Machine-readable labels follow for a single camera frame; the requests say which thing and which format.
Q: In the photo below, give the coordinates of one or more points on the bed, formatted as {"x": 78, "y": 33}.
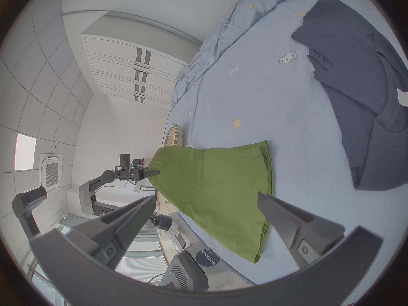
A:
{"x": 255, "y": 91}

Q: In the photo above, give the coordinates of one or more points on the green shorts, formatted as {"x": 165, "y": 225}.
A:
{"x": 223, "y": 190}

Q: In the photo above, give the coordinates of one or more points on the dark blue garment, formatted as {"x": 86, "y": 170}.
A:
{"x": 360, "y": 84}

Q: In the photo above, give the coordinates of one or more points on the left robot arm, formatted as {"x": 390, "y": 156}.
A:
{"x": 95, "y": 186}

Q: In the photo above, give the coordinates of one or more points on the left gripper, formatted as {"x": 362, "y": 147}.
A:
{"x": 140, "y": 173}

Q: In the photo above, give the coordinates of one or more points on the pale blue quilt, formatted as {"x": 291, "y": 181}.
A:
{"x": 220, "y": 33}

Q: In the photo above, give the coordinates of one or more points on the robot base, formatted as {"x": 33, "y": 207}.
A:
{"x": 191, "y": 266}

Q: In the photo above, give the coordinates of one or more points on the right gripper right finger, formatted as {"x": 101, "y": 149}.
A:
{"x": 296, "y": 228}

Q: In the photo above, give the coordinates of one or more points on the round woven basket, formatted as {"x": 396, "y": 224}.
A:
{"x": 175, "y": 135}

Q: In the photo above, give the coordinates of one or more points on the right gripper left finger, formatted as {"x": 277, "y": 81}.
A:
{"x": 118, "y": 231}

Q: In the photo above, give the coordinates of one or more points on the ceiling air conditioner vent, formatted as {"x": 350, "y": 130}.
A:
{"x": 51, "y": 172}

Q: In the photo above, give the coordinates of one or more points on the square ceiling light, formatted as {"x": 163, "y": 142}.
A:
{"x": 25, "y": 151}

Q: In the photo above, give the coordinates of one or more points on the window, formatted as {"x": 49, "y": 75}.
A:
{"x": 140, "y": 266}

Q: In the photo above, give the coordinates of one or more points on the white wardrobe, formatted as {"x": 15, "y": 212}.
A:
{"x": 121, "y": 65}

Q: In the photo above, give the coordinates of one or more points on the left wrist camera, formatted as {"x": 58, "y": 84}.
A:
{"x": 137, "y": 163}

